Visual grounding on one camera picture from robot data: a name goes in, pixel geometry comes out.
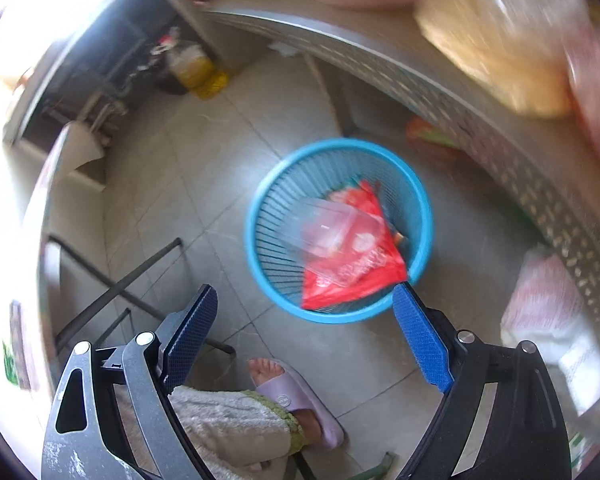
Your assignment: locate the dark cabinet under counter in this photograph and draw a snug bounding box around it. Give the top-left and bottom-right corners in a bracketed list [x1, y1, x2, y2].
[4, 0, 178, 148]

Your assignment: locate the clear red snack bag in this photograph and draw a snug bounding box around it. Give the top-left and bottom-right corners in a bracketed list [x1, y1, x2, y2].
[301, 180, 407, 311]

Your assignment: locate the white red printed sack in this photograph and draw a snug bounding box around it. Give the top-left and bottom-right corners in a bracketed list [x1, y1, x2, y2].
[501, 247, 600, 415]

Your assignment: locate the clear plastic container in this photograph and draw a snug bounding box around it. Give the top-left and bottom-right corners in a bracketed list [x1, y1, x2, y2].
[278, 198, 385, 286]

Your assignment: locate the yellow cooking oil bottle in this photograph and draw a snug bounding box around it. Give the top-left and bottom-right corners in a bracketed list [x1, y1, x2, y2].
[166, 42, 230, 100]

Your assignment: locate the purple slipper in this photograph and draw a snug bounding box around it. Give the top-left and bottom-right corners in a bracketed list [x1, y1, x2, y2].
[248, 358, 346, 450]

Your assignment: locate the metal perforated shelf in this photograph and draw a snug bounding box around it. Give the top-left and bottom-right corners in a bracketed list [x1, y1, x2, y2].
[207, 0, 600, 338]

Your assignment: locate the yellow bag on shelf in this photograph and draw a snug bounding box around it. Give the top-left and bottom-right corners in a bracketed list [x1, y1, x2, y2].
[414, 0, 588, 119]

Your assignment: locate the blue plastic waste basket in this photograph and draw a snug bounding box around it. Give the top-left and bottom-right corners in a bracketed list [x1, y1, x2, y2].
[244, 139, 434, 324]

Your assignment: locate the fuzzy white pant leg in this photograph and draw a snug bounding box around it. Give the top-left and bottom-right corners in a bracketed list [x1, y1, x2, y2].
[114, 383, 309, 480]

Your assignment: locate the black metal table frame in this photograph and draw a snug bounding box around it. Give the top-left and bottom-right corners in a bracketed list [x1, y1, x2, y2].
[47, 233, 237, 361]

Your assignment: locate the person's foot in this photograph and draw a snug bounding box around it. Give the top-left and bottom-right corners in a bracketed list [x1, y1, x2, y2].
[248, 359, 323, 445]

